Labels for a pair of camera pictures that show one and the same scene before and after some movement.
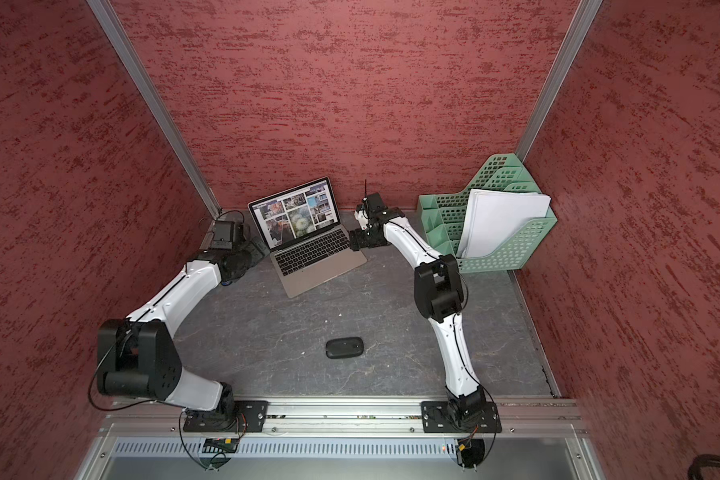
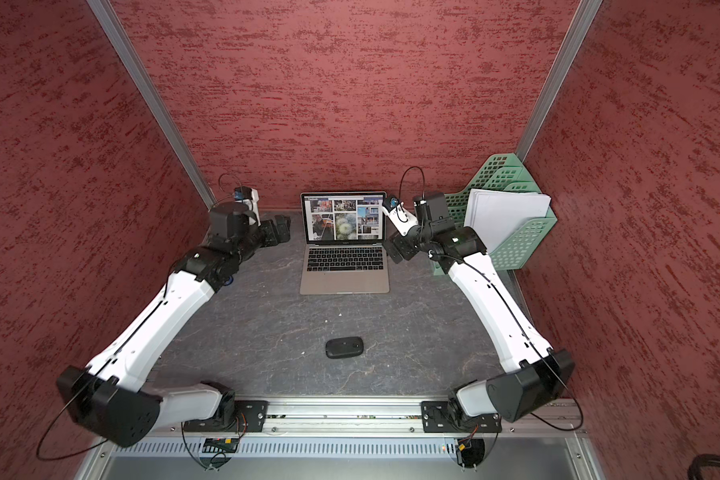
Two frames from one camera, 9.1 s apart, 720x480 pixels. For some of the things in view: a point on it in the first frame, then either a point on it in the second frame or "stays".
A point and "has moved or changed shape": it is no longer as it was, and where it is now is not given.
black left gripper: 257,255 to 269,227
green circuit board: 220,445 stays
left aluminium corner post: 139,75 stays
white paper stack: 490,213 stays
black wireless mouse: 344,347 stays
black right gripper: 360,240 to 399,240
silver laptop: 298,227 has moved or changed shape
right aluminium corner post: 555,75 stays
